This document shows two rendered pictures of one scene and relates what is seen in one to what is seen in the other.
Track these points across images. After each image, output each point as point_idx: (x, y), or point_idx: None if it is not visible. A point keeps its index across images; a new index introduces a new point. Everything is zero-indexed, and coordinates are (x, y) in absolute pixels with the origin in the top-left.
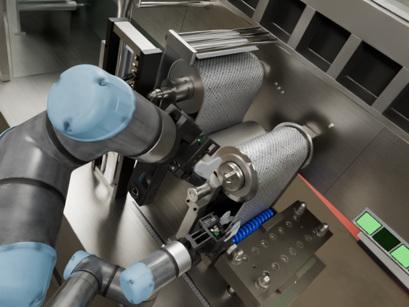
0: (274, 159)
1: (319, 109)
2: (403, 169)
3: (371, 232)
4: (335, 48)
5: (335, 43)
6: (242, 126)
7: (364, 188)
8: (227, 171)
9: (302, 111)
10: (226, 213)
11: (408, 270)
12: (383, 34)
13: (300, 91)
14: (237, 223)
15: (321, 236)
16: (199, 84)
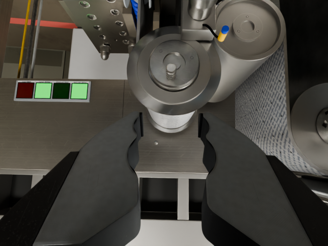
0: (153, 112)
1: (173, 147)
2: None
3: (72, 86)
4: (198, 189)
5: (200, 193)
6: (227, 94)
7: (100, 114)
8: (180, 71)
9: (186, 135)
10: (149, 0)
11: (33, 82)
12: (165, 232)
13: (199, 150)
14: (124, 3)
15: (100, 46)
16: (311, 152)
